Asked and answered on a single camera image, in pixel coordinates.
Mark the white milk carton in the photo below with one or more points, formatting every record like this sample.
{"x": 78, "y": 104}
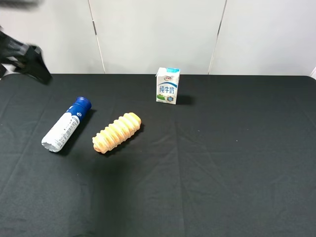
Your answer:
{"x": 167, "y": 85}

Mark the black tablecloth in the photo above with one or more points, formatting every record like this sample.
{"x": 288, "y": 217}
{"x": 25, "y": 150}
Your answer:
{"x": 235, "y": 157}

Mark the spiral bread roll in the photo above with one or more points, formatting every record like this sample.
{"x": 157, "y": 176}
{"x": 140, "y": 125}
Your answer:
{"x": 116, "y": 133}

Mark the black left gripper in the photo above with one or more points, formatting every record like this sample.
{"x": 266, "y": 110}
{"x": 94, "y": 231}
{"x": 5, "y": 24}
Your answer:
{"x": 28, "y": 58}

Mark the blue and white bottle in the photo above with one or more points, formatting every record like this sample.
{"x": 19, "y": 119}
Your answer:
{"x": 63, "y": 129}

